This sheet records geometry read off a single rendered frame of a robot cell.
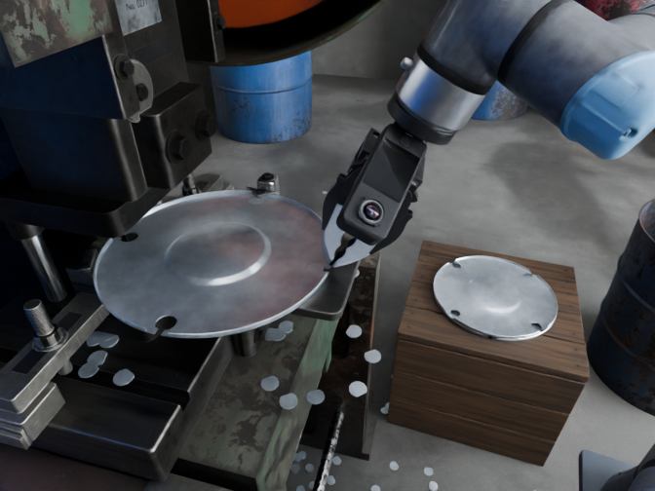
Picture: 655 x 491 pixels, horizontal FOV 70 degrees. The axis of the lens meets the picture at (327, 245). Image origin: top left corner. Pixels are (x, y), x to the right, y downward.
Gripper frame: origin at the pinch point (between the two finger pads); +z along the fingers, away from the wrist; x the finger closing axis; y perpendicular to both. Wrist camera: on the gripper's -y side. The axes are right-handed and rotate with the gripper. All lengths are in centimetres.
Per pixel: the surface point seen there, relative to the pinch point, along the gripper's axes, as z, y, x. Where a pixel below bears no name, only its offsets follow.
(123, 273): 11.3, -6.1, 21.3
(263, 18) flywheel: -9.7, 33.5, 24.9
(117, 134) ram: -7.0, -6.6, 24.6
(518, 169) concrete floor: 47, 194, -86
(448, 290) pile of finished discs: 31, 49, -36
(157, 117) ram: -9.3, -4.2, 22.3
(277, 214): 5.4, 10.1, 8.7
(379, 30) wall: 55, 331, 13
